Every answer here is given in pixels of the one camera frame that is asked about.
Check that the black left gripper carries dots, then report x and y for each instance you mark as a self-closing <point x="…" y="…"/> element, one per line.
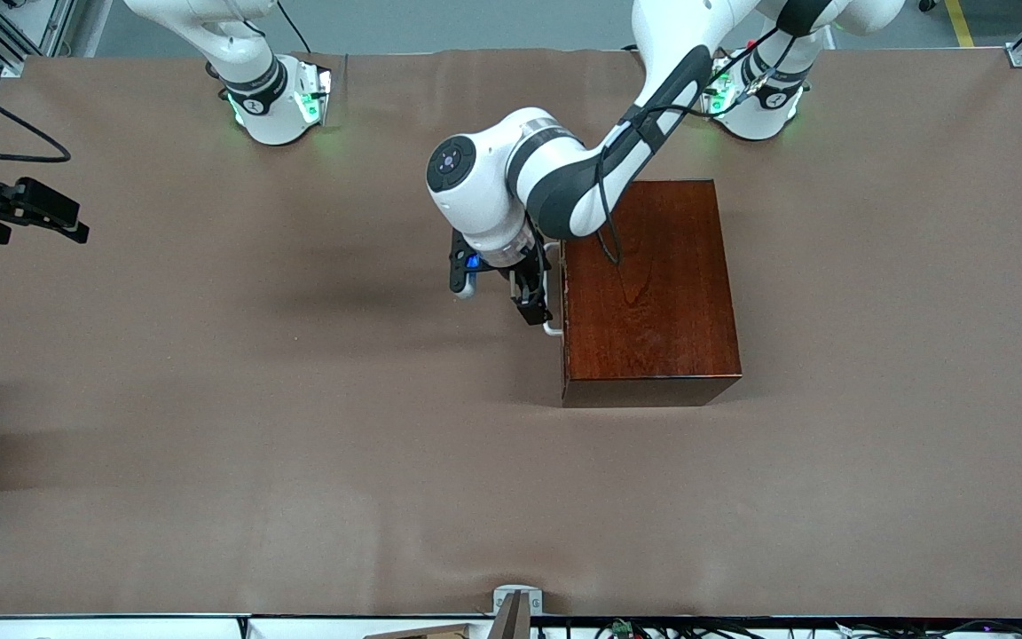
<point x="524" y="277"/>

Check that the light wood drawer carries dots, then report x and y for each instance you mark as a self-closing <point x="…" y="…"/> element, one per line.
<point x="552" y="330"/>

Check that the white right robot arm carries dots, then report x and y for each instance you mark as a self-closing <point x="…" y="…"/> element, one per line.
<point x="254" y="80"/>

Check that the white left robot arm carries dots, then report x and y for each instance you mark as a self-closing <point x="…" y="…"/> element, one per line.
<point x="484" y="186"/>

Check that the dark red wooden cabinet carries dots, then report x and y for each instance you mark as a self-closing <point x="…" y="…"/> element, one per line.
<point x="653" y="311"/>

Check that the brown table cover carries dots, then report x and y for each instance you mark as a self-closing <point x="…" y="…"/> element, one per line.
<point x="511" y="497"/>

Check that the small green connector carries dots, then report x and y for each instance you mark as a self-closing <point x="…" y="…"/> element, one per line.
<point x="622" y="628"/>

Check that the grey metal bracket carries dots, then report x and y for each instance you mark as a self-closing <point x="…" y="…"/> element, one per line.
<point x="511" y="593"/>

